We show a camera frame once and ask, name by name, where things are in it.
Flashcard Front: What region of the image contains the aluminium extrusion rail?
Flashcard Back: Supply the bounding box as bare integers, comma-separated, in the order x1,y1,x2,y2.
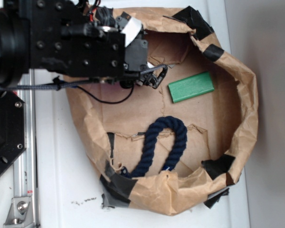
3,71,41,228

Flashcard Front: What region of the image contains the thin black wire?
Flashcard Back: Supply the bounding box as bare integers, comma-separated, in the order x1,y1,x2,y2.
72,80,135,105

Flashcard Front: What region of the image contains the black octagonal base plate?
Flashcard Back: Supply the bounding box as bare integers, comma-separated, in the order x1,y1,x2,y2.
0,91,26,177

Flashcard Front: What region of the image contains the brown paper bag tray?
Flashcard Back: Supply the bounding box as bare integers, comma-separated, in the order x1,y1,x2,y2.
66,7,258,216

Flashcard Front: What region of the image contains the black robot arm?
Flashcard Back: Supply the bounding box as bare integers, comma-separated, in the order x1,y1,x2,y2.
0,0,168,90

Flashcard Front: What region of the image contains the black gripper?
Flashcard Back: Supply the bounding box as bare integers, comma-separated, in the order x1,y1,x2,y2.
61,6,168,90

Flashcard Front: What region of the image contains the metal corner bracket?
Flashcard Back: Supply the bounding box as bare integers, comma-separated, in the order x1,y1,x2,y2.
3,196,35,228

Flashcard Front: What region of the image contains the green rectangular block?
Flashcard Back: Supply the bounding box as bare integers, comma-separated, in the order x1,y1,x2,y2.
168,72,214,103

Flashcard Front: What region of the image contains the dark blue twisted rope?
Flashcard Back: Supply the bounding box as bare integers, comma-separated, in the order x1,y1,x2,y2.
120,116,188,178

